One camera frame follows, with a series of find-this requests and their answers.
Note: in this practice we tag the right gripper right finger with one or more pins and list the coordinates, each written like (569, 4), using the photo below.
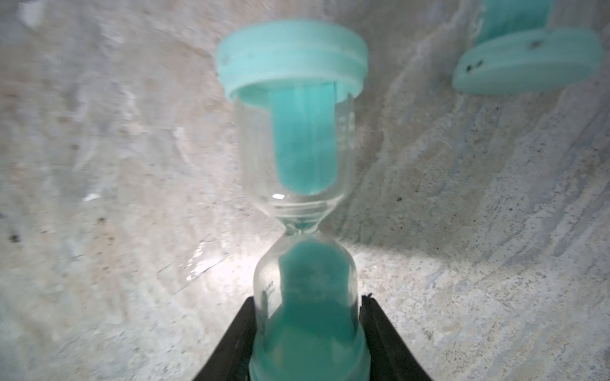
(391, 359)

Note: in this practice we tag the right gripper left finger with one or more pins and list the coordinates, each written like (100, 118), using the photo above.
(230, 359)

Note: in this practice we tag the green hourglass pair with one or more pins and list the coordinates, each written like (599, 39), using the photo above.
(292, 84)

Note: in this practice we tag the green hourglass far right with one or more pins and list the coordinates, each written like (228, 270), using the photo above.
(528, 46)

